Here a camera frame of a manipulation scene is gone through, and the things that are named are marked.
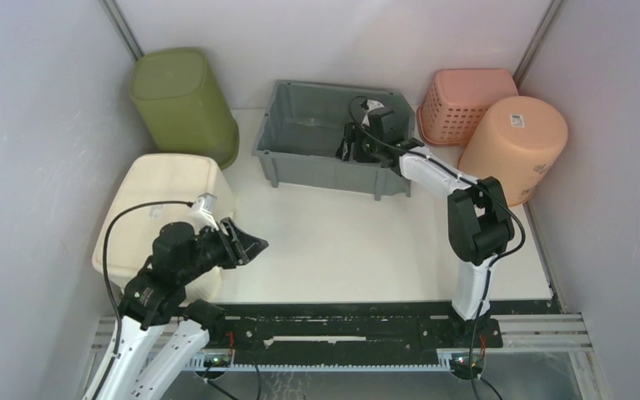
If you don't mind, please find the pink perforated plastic basket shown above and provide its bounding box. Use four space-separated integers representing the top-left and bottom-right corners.
417 69 518 146

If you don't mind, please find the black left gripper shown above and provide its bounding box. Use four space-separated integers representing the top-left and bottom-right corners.
179 216 268 283

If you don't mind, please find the right aluminium frame post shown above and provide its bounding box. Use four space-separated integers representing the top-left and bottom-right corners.
512 0 566 89

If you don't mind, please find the aluminium front rail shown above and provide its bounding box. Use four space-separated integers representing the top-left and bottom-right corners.
90 314 594 373

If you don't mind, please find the orange plastic bucket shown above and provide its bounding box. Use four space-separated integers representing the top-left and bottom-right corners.
457 96 568 207

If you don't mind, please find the left aluminium frame post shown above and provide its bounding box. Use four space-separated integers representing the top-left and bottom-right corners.
98 0 144 63

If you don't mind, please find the grey plastic storage bin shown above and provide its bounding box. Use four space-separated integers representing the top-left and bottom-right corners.
252 80 415 200

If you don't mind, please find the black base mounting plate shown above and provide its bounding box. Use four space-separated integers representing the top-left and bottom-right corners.
175 300 561 367

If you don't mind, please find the black right camera cable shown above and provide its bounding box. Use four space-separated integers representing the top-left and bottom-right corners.
347 95 528 400

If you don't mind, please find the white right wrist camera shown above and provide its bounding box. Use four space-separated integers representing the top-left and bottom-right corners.
362 98 385 113

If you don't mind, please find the cream perforated plastic basket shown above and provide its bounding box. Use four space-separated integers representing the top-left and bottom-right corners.
92 154 238 294

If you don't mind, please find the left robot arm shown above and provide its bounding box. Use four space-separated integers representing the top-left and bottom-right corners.
84 217 268 399

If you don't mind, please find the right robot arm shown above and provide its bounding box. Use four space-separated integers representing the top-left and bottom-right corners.
336 100 518 347

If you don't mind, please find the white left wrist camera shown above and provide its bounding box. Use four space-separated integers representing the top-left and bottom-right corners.
188 192 219 230

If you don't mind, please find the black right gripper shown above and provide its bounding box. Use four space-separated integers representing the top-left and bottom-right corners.
334 122 383 163

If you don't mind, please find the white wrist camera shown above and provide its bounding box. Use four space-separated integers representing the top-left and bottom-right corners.
188 192 219 230
362 98 385 113

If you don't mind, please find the aluminium frame post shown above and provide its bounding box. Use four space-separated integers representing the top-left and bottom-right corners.
98 0 144 63
512 0 566 89

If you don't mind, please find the green perforated waste bin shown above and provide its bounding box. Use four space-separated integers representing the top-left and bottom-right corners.
129 47 240 169

